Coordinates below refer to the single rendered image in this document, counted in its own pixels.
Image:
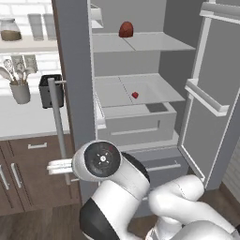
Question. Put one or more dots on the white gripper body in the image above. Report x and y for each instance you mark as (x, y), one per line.
(61, 166)

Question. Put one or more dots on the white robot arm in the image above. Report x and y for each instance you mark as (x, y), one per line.
(125, 193)

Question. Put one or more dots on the grey fridge crisper drawer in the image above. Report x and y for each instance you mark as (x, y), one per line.
(137, 126)

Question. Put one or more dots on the small red strawberry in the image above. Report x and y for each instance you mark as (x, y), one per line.
(135, 95)

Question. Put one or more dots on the grey fridge shelf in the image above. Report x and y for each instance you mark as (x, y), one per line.
(150, 87)
(146, 42)

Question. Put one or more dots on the grey fridge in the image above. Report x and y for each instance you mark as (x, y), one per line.
(131, 62)

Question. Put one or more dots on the grey fridge door with bins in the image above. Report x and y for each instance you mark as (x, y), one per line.
(212, 131)

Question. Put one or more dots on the brown cupboard door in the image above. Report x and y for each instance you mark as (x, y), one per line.
(3, 200)
(40, 184)

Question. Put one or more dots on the brown drawer front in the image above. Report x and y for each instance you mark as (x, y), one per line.
(37, 145)

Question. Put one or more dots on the black toaster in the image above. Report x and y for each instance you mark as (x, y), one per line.
(48, 93)

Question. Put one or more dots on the grey utensil pot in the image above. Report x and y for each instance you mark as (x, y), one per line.
(20, 93)

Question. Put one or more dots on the grey freezer drawer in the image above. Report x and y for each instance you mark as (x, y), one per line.
(165, 178)

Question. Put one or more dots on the pale spatula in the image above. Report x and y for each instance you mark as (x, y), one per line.
(30, 63)
(18, 63)

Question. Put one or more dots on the wooden spoon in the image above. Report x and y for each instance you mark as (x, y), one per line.
(4, 73)

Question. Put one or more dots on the metal whisk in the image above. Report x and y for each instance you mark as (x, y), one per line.
(9, 65)

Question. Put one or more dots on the clear drinking glass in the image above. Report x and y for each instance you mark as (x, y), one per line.
(36, 28)
(50, 27)

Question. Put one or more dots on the glass jar with brown filling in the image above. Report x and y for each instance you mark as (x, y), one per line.
(10, 30)

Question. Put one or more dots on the dark red round food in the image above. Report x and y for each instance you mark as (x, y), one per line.
(126, 30)

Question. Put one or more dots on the white door bin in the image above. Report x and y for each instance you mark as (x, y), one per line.
(218, 12)
(206, 100)

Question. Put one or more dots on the pale wall shelf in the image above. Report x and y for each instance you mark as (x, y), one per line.
(28, 45)

